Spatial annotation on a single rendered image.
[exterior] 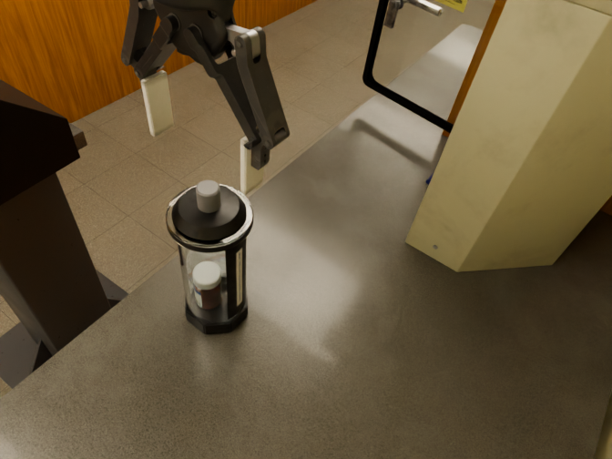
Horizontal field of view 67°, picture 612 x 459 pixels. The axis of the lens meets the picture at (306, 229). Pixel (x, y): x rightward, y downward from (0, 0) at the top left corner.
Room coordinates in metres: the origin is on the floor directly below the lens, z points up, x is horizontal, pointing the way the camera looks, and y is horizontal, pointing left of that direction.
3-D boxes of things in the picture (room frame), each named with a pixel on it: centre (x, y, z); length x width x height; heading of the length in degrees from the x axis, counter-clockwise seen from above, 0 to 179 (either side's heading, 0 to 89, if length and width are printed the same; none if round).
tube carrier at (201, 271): (0.38, 0.12, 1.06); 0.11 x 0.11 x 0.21
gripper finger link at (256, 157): (0.34, 0.05, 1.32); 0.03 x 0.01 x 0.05; 60
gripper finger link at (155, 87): (0.41, 0.18, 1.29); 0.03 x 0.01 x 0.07; 150
